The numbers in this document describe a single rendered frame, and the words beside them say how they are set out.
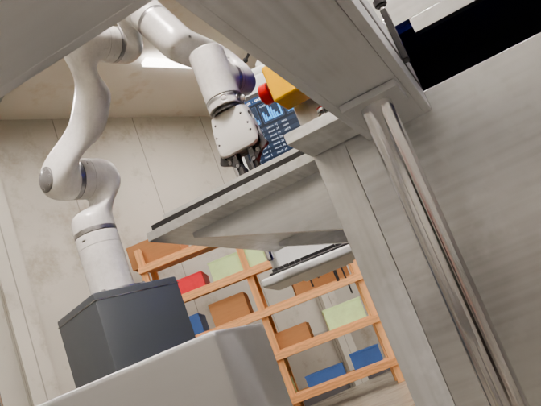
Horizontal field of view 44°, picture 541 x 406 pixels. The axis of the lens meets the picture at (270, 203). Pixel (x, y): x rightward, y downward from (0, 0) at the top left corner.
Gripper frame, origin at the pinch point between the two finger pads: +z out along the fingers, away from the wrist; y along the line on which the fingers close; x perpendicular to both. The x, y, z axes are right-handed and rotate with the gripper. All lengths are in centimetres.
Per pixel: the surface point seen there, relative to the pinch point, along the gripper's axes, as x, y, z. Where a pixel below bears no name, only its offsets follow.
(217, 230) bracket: 5.7, 9.9, 10.0
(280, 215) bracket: 5.7, -4.6, 12.9
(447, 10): 16, -51, -5
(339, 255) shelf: -63, 6, 16
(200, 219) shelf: 12.3, 9.8, 7.9
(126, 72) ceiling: -542, 302, -368
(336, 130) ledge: 23.8, -26.0, 8.0
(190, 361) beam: 96, -26, 40
